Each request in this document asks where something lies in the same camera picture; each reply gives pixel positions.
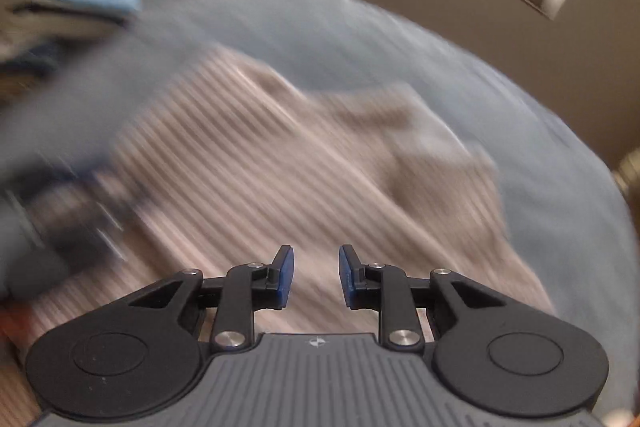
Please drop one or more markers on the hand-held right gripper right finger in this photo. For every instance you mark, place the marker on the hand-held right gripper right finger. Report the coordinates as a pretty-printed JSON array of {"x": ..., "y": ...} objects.
[{"x": 347, "y": 276}]

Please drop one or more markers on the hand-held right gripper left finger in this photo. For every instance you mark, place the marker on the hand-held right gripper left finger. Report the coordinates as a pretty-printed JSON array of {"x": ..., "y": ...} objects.
[{"x": 284, "y": 276}]

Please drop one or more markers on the beige houndstooth coat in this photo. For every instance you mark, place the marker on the beige houndstooth coat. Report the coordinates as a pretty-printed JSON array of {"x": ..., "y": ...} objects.
[{"x": 250, "y": 157}]

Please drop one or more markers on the cream bedpost finial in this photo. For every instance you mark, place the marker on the cream bedpost finial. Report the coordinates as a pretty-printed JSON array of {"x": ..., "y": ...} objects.
[{"x": 629, "y": 177}]

